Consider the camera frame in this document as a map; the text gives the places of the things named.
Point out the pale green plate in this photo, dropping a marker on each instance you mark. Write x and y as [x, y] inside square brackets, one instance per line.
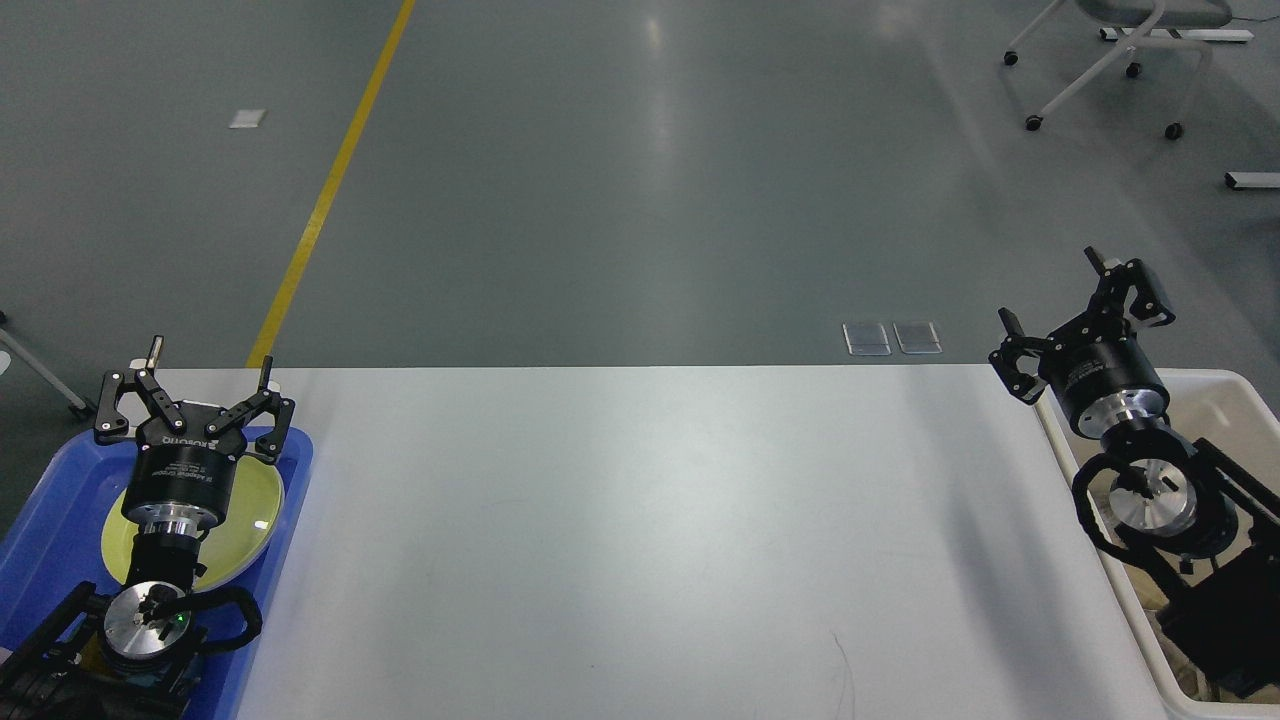
[278, 530]

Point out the white office chair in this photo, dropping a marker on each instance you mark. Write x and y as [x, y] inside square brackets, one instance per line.
[1141, 25]

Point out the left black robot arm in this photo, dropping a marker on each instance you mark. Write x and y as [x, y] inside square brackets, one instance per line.
[140, 650]

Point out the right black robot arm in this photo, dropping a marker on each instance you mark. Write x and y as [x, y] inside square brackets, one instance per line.
[1193, 520]

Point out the white floor rail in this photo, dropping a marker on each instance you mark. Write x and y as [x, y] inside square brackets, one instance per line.
[1240, 180]

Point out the blue plastic tray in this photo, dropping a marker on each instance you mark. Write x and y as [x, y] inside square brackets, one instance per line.
[55, 544]

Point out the right clear floor plate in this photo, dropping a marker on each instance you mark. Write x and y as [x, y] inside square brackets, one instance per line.
[918, 338]

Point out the yellow plastic plate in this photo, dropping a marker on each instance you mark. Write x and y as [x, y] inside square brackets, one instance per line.
[117, 542]

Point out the left clear floor plate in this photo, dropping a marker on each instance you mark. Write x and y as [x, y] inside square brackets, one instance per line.
[867, 339]

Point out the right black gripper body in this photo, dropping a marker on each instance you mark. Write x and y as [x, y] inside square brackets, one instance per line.
[1102, 380]

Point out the beige plastic bin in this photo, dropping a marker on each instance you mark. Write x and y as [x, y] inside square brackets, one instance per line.
[1214, 404]

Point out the clear floor plate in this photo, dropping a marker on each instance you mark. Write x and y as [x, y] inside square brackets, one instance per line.
[867, 339]
[918, 338]

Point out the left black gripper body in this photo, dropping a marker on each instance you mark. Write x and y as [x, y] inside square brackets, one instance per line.
[182, 480]

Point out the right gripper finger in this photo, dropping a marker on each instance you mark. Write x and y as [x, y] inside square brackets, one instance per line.
[1128, 298]
[1025, 364]

